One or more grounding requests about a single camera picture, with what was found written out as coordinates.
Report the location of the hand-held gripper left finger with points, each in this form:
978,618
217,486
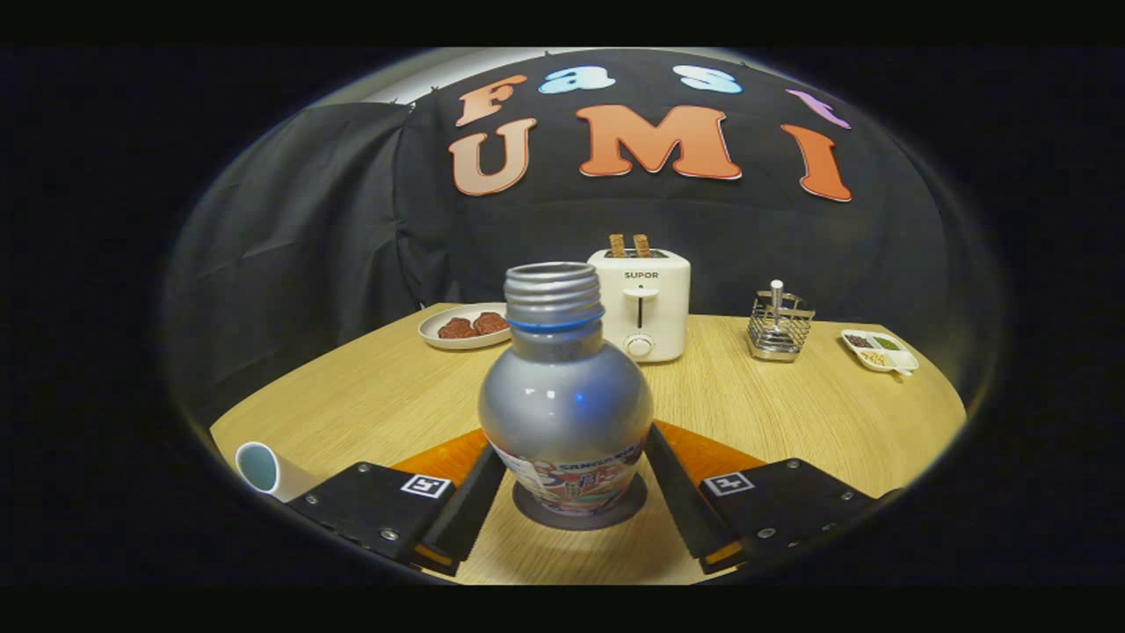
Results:
457,505

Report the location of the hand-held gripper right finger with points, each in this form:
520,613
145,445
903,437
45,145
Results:
681,497

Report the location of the dark brown round coaster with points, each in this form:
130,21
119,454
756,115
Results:
628,510

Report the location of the silver juice bottle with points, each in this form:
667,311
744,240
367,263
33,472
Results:
567,404

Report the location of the white cup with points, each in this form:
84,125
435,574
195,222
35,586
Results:
281,479

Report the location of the wooden table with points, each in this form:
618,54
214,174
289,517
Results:
791,413

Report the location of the white oval plate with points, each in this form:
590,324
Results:
435,338

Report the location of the brown cookie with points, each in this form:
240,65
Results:
457,329
491,323

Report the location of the white toaster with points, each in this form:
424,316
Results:
650,303

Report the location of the white divided snack dish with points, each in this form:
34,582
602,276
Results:
879,352

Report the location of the brown toast slice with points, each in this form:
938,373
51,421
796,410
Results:
642,245
617,245

